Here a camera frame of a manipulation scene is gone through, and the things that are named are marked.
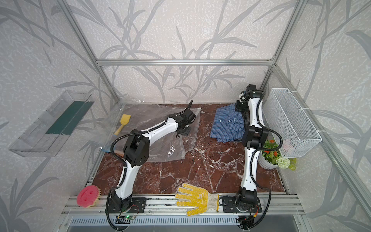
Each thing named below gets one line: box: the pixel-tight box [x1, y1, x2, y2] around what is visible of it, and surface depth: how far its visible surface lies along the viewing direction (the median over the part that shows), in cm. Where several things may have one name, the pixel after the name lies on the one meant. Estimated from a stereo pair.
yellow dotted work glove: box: [174, 183, 220, 217], surface depth 76 cm
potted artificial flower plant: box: [258, 139, 297, 171], surface depth 77 cm
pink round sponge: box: [76, 184, 102, 208], surface depth 75 cm
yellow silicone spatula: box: [114, 114, 131, 137], surface depth 111 cm
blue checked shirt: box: [210, 103, 245, 144], surface depth 100 cm
